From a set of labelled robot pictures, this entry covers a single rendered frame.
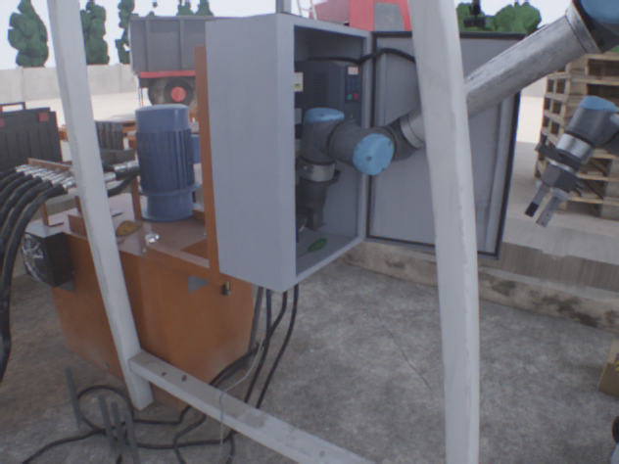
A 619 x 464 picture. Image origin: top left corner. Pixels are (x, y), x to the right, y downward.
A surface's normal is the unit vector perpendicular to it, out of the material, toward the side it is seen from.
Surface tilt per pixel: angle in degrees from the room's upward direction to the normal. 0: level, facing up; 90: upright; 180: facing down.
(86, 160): 91
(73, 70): 91
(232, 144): 90
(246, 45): 90
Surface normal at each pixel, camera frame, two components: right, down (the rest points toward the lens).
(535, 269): -0.54, 0.29
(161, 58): 0.39, 0.31
